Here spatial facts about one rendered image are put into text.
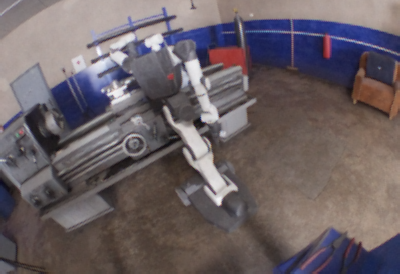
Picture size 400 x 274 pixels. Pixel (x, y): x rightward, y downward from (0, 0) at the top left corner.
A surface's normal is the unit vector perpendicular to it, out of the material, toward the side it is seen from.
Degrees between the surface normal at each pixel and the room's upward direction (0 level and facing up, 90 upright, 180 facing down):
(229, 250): 0
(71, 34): 90
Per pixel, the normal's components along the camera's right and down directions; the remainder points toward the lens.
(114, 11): 0.53, 0.37
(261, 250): -0.22, -0.81
